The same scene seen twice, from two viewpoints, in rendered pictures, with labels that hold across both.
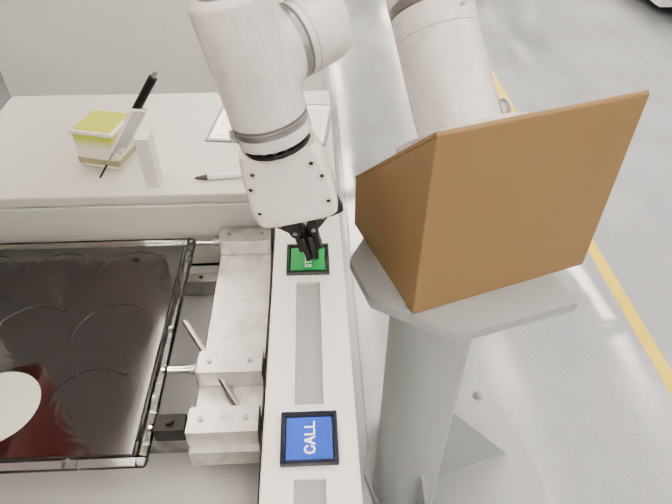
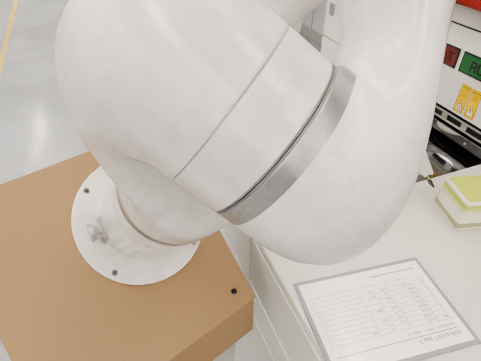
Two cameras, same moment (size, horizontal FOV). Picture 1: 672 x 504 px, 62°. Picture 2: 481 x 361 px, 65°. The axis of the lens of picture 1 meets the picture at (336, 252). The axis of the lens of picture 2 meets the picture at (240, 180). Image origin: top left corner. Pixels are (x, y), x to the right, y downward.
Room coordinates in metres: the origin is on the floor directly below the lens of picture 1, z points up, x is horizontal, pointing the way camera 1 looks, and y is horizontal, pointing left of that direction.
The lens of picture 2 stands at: (1.14, -0.17, 1.45)
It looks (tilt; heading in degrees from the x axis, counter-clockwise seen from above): 39 degrees down; 161
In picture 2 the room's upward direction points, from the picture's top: straight up
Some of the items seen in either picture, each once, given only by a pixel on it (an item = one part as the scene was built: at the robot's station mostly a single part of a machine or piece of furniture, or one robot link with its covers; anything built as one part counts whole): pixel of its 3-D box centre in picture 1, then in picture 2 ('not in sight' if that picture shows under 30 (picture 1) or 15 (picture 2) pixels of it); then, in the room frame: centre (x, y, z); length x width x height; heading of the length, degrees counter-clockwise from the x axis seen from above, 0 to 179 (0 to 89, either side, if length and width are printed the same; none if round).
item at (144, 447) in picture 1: (171, 331); not in sight; (0.48, 0.22, 0.90); 0.38 x 0.01 x 0.01; 2
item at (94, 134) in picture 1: (107, 139); (468, 202); (0.80, 0.37, 1.00); 0.07 x 0.07 x 0.07; 77
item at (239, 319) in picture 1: (239, 334); not in sight; (0.50, 0.13, 0.87); 0.36 x 0.08 x 0.03; 2
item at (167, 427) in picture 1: (171, 426); not in sight; (0.34, 0.19, 0.90); 0.04 x 0.02 x 0.03; 92
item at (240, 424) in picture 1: (224, 424); not in sight; (0.35, 0.13, 0.89); 0.08 x 0.03 x 0.03; 92
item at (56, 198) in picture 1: (162, 171); (452, 277); (0.87, 0.32, 0.89); 0.62 x 0.35 x 0.14; 92
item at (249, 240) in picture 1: (246, 240); not in sight; (0.67, 0.14, 0.89); 0.08 x 0.03 x 0.03; 92
